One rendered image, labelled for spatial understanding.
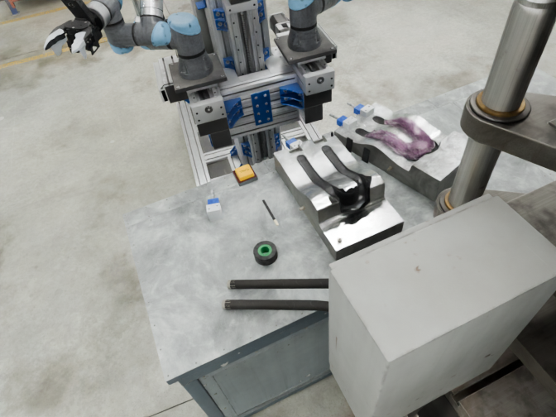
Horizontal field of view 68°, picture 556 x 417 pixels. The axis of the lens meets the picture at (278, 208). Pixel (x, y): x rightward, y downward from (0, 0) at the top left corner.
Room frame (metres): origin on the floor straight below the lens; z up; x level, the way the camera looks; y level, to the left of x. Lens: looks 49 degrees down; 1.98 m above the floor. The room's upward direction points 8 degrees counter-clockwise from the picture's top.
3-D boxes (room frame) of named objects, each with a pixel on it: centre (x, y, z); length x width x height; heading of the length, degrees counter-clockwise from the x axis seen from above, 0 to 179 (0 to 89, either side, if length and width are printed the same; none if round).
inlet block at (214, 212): (1.06, 0.24, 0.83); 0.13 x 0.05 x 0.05; 4
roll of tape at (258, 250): (0.81, 0.06, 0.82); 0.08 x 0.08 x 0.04
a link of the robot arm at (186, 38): (1.66, 0.27, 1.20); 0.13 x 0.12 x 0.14; 75
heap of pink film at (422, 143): (1.21, -0.52, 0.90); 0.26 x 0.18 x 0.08; 35
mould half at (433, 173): (1.22, -0.53, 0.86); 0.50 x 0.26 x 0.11; 35
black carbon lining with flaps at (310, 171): (1.04, -0.22, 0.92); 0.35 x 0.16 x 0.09; 18
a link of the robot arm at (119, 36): (1.43, 0.44, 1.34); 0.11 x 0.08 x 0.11; 75
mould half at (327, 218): (1.02, -0.21, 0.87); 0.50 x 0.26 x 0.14; 18
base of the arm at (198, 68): (1.66, 0.26, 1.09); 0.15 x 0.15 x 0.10
